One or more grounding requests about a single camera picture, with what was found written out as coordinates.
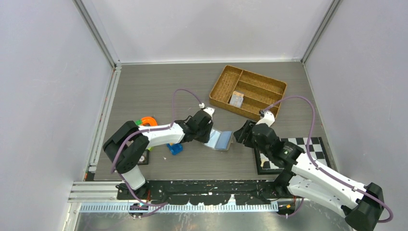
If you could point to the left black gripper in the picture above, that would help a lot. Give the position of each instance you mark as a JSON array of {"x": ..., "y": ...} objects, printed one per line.
[{"x": 205, "y": 139}]

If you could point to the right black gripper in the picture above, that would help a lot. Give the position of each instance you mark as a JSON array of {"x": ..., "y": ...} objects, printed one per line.
[{"x": 240, "y": 134}]

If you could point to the credit card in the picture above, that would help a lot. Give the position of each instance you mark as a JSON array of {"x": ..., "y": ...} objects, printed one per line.
[{"x": 236, "y": 99}]

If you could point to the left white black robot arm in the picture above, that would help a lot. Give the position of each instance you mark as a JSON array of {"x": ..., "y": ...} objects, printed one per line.
[{"x": 126, "y": 146}]

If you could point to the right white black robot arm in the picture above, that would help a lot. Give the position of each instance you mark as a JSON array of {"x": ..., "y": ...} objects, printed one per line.
[{"x": 360, "y": 205}]

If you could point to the blue yellow toy car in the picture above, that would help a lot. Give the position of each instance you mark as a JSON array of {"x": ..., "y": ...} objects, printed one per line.
[{"x": 175, "y": 148}]

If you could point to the woven wicker divided tray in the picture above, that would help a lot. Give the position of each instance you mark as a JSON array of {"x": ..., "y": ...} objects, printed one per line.
[{"x": 259, "y": 92}]

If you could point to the orange tape dispenser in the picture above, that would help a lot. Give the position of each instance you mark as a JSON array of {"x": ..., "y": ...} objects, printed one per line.
[{"x": 146, "y": 121}]

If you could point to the small black square box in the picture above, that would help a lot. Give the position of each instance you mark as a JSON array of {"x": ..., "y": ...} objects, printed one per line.
[{"x": 144, "y": 159}]

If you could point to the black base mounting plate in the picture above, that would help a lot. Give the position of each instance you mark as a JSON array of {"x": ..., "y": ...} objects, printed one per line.
[{"x": 206, "y": 192}]

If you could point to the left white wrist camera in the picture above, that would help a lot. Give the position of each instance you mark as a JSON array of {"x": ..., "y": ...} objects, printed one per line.
[{"x": 209, "y": 110}]

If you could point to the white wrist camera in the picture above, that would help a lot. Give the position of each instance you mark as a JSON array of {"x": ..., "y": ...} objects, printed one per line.
[
  {"x": 266, "y": 117},
  {"x": 209, "y": 110}
]

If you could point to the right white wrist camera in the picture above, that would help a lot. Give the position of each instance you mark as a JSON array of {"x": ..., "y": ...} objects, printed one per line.
[{"x": 266, "y": 117}]

